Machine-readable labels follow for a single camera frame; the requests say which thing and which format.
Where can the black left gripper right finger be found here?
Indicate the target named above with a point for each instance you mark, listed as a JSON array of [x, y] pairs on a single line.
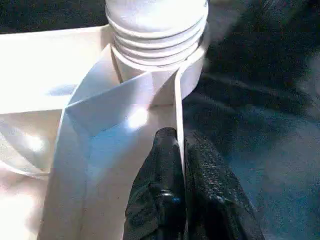
[[215, 200]]

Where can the white plastic table top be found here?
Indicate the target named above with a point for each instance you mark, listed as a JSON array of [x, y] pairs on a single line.
[[37, 62]]

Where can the black work mat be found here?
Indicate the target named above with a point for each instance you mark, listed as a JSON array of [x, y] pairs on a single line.
[[250, 125]]

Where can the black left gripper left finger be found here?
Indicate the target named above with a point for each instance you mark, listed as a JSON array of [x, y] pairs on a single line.
[[160, 190]]

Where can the white plastic table leg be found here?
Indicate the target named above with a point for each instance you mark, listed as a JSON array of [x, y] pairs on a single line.
[[155, 15]]

